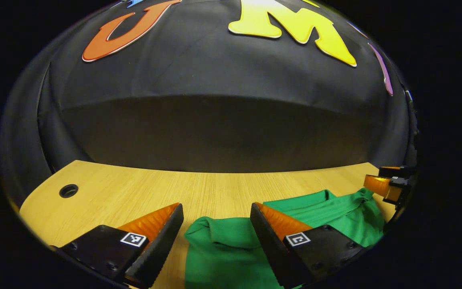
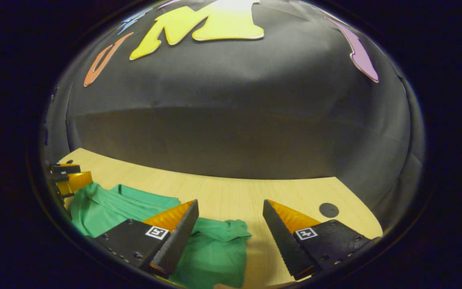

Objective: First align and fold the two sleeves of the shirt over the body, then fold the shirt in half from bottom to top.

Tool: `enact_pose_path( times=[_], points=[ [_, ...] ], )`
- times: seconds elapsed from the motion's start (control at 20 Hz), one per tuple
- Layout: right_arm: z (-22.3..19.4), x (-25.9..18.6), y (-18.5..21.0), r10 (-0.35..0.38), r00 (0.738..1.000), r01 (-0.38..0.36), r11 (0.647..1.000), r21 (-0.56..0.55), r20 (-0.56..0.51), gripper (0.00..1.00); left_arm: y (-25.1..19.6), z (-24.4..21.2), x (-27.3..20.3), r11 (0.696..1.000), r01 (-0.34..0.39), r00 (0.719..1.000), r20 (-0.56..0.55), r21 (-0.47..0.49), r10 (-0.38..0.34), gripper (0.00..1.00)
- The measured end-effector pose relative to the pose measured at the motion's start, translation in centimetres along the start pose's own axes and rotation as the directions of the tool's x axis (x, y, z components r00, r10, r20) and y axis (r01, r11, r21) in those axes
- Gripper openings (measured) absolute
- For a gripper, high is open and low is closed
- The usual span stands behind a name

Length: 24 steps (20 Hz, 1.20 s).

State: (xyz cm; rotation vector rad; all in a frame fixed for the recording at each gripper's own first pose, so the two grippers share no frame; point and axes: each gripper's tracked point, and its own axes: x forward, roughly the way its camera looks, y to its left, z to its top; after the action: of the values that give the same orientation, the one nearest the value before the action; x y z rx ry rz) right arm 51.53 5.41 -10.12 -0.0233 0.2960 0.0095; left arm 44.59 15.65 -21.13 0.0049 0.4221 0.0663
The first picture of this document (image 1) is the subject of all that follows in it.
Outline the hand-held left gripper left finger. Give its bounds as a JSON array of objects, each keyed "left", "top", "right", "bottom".
[{"left": 55, "top": 203, "right": 184, "bottom": 289}]

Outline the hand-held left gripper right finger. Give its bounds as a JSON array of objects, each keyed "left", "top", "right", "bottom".
[{"left": 250, "top": 202, "right": 367, "bottom": 289}]

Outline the green T-shirt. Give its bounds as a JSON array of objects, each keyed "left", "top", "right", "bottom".
[{"left": 184, "top": 187, "right": 385, "bottom": 289}]

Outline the black backdrop cloth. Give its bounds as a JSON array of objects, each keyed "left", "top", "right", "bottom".
[{"left": 0, "top": 0, "right": 416, "bottom": 197}]

